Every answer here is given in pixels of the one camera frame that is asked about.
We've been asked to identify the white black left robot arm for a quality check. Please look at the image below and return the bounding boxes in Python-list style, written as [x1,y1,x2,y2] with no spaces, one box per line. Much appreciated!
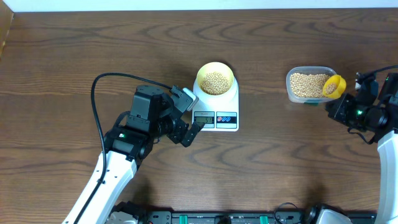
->
[64,85,204,223]

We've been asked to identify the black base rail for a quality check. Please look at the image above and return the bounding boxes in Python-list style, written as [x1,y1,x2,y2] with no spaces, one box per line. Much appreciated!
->
[107,202,377,224]

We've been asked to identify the yellow measuring scoop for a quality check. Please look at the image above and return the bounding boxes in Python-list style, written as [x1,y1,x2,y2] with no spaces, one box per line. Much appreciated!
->
[323,75,346,100]

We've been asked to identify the clear plastic soybean container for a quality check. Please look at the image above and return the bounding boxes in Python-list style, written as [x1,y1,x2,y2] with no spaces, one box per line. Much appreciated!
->
[286,66,336,104]

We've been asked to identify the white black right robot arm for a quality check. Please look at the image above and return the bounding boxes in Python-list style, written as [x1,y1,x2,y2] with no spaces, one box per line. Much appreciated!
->
[326,72,397,223]

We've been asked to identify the white digital kitchen scale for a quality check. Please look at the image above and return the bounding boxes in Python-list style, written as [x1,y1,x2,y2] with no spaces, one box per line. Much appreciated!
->
[192,78,239,132]

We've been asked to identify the soybeans in bowl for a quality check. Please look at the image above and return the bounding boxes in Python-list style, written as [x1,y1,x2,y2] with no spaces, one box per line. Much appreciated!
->
[200,72,231,95]

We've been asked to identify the yellow plastic bowl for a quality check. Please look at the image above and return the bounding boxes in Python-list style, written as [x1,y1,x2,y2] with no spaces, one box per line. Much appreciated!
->
[197,62,235,96]

